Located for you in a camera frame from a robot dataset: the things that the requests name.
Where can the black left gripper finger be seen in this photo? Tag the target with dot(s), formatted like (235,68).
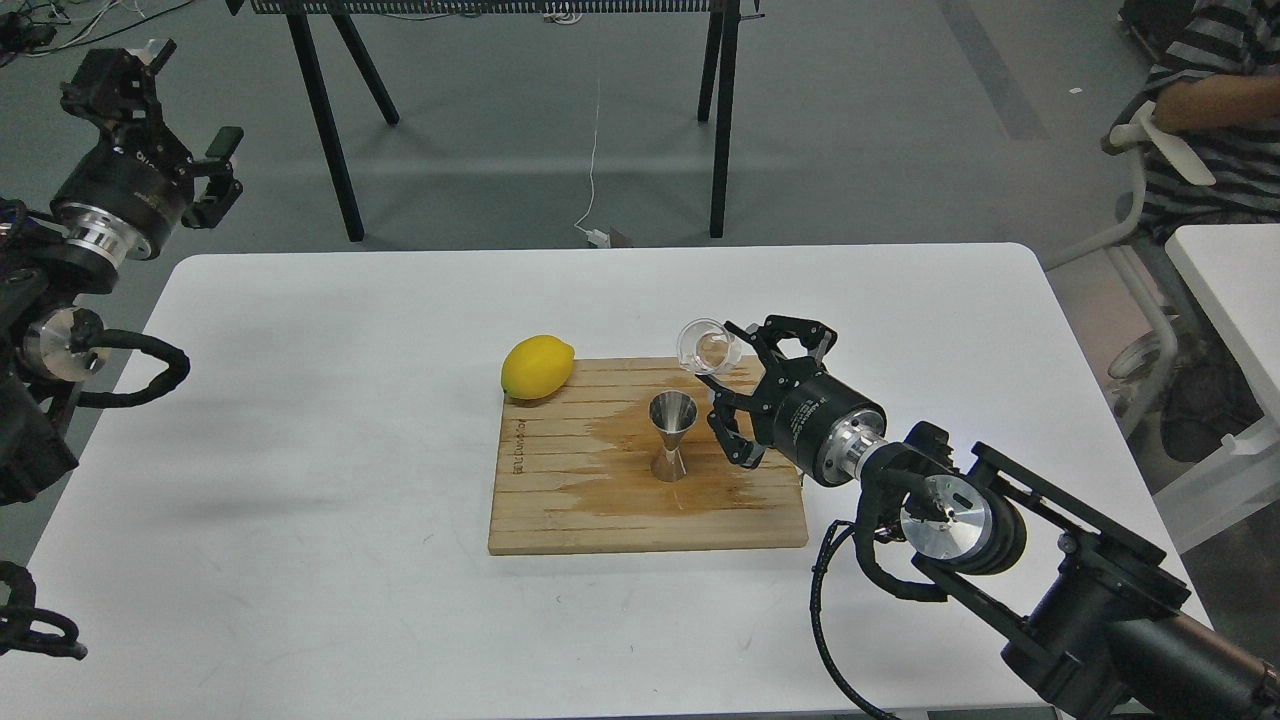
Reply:
(210,181)
(115,90)

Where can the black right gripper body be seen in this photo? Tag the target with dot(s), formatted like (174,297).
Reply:
(819,424)

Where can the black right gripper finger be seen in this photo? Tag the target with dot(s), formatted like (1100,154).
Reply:
(779,370)
(722,419)

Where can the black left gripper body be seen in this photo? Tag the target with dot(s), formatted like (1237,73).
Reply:
(118,207)

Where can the steel double jigger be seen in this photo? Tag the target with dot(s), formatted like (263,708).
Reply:
(672,414)

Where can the small clear glass beaker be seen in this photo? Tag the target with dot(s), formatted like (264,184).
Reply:
(706,347)

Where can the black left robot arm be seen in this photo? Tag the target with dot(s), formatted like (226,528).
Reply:
(59,356)

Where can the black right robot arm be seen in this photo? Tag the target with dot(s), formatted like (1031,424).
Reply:
(1091,618)

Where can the wooden cutting board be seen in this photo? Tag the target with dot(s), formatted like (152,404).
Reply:
(574,474)

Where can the yellow lemon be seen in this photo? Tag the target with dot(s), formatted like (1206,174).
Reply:
(536,367)

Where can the black metal background table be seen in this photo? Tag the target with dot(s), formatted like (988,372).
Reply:
(365,115)

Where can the white office chair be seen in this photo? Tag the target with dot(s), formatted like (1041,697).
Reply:
(1240,476)

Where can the white side table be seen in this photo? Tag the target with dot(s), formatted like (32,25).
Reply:
(1233,271)

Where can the person in striped shirt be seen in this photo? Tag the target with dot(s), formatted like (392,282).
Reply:
(1217,87)

